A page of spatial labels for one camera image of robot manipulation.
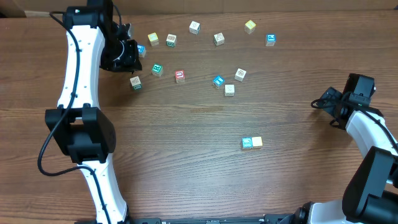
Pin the white picture block centre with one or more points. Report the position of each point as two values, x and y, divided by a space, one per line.
219 39

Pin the red letter U block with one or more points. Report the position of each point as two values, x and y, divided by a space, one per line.
179 76

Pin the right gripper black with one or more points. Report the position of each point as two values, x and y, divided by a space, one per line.
329 100

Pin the white block blue side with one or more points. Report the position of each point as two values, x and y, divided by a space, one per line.
247 143

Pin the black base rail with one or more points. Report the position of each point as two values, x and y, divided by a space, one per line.
266 219

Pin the blue letter block far left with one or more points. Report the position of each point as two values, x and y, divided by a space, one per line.
142 51

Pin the yellow top block left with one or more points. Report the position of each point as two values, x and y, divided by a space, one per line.
153 39

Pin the blue letter P block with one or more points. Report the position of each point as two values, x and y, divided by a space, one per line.
270 40

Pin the yellow top block right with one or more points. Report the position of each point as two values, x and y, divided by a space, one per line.
249 27

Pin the white block yellow side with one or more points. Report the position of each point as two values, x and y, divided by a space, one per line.
229 90

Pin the yellow side picture block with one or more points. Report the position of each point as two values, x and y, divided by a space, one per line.
257 142

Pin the white block top centre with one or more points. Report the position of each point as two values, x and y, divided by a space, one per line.
194 27

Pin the white picture block dark side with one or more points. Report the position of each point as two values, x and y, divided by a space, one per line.
240 74

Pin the wooden block green letter side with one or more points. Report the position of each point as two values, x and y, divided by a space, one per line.
171 40

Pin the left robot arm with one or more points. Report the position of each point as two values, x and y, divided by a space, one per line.
79 127

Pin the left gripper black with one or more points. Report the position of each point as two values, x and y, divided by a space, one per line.
131 62

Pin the green letter R block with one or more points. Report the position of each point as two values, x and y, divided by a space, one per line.
157 70

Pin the white grapes picture block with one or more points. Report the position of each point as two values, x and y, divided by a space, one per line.
136 83

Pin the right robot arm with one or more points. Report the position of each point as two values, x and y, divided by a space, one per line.
365 199

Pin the blue letter T block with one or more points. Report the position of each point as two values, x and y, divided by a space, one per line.
218 81

